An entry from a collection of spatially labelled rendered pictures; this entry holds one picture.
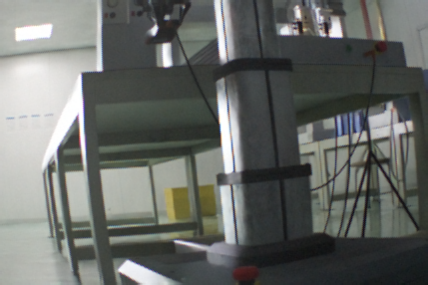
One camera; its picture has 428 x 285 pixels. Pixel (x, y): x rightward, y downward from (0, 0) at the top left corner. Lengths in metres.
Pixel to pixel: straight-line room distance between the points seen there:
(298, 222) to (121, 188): 8.07
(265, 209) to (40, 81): 8.22
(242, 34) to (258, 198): 0.31
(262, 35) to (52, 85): 8.11
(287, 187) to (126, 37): 1.20
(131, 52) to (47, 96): 7.03
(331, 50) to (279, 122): 0.80
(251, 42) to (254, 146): 0.20
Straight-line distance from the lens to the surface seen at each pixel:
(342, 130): 6.13
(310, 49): 1.83
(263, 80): 1.11
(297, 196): 1.10
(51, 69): 9.22
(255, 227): 1.07
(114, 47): 2.13
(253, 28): 1.14
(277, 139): 1.10
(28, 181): 8.97
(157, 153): 4.44
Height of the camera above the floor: 0.42
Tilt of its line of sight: 5 degrees up
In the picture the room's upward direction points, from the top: 6 degrees counter-clockwise
